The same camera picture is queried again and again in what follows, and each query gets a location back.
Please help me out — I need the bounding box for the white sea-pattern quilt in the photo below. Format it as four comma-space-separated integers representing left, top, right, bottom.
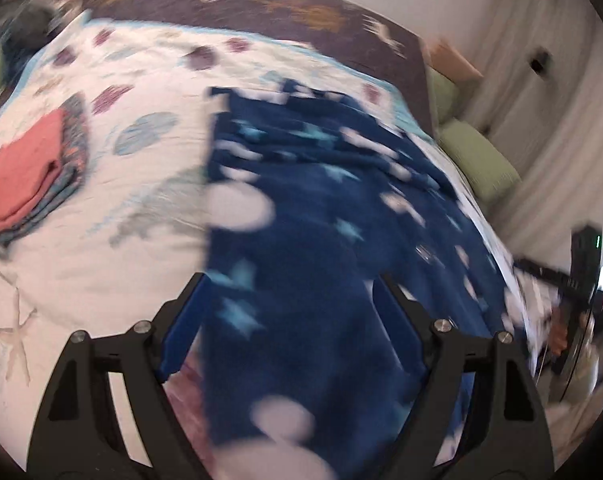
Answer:
0, 14, 545, 479

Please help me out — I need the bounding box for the folded patterned multicolour garment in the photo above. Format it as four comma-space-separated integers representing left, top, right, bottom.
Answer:
0, 92, 90, 248

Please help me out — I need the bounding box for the dark grey clothes pile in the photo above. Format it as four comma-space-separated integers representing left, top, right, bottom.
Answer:
0, 6, 53, 84

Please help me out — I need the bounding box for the peach pillow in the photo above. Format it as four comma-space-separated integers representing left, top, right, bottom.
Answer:
424, 39, 483, 84

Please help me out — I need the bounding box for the folded coral pink garment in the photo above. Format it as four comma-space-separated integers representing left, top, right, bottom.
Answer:
0, 108, 64, 232

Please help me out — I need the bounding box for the navy blue star fleece garment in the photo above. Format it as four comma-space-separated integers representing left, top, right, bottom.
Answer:
200, 79, 528, 480

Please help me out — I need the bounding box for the white pleated curtain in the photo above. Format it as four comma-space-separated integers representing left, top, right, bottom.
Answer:
463, 0, 603, 266

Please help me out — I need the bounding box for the green cushion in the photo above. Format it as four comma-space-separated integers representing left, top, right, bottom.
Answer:
426, 66, 521, 212

